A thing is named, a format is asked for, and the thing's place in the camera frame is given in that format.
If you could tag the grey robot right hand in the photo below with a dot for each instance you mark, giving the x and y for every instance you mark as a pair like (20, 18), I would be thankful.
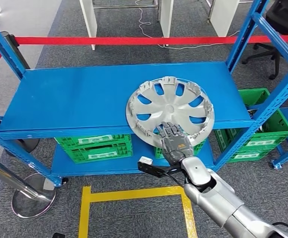
(174, 144)

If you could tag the silver plastic wheel hubcap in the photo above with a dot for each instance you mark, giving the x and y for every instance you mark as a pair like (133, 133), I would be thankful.
(168, 105)

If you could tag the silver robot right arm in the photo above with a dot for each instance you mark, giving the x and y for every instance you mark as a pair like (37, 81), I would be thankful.
(221, 203)

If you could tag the long red barrier belt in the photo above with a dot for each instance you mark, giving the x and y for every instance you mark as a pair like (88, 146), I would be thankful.
(109, 40)

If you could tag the white table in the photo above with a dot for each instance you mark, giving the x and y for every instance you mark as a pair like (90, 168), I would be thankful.
(88, 19)
(223, 16)

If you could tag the black flat object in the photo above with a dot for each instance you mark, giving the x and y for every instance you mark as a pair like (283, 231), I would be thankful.
(58, 235)

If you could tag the black office chair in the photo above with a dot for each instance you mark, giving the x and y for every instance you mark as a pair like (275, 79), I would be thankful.
(286, 16)

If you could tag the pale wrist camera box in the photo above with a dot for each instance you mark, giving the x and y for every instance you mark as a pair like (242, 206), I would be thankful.
(149, 167)

